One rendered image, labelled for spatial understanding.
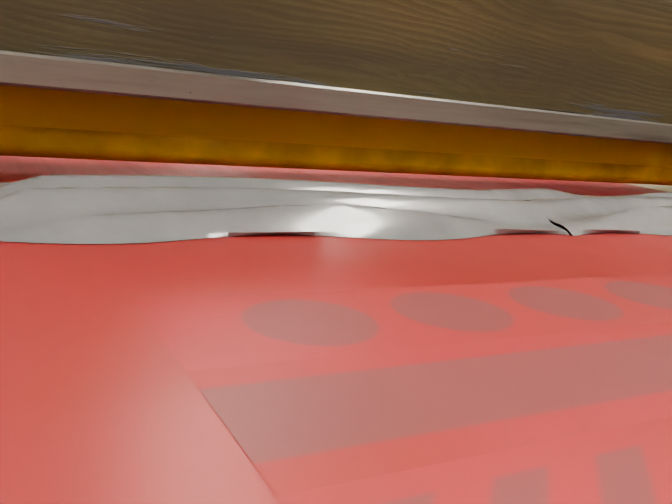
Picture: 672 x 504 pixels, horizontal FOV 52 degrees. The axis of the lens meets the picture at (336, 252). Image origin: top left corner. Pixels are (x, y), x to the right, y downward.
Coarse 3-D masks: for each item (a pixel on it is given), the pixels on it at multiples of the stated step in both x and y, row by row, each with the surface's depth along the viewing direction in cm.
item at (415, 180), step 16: (368, 176) 34; (384, 176) 35; (400, 176) 35; (416, 176) 36; (432, 176) 37; (448, 176) 38; (464, 176) 39; (576, 192) 36; (592, 192) 37; (608, 192) 38; (624, 192) 39; (640, 192) 40; (656, 192) 41; (560, 224) 25; (592, 240) 22; (608, 240) 22; (624, 240) 23; (640, 240) 23; (656, 240) 23; (656, 256) 20
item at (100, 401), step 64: (0, 256) 13; (64, 256) 14; (128, 256) 14; (192, 256) 15; (256, 256) 15; (320, 256) 16; (384, 256) 17; (448, 256) 18; (512, 256) 18; (576, 256) 19; (640, 256) 20; (0, 320) 10; (64, 320) 10; (128, 320) 11; (0, 384) 8; (64, 384) 8; (128, 384) 8; (192, 384) 9; (0, 448) 7; (64, 448) 7; (128, 448) 7; (192, 448) 7
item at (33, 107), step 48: (0, 96) 23; (48, 96) 24; (96, 96) 24; (336, 144) 29; (384, 144) 31; (432, 144) 32; (480, 144) 33; (528, 144) 35; (576, 144) 36; (624, 144) 38
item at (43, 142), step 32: (0, 128) 23; (32, 128) 24; (128, 160) 26; (160, 160) 26; (192, 160) 27; (224, 160) 27; (256, 160) 28; (288, 160) 29; (320, 160) 29; (352, 160) 30; (384, 160) 31; (416, 160) 32; (448, 160) 32; (480, 160) 33; (512, 160) 34; (544, 160) 35
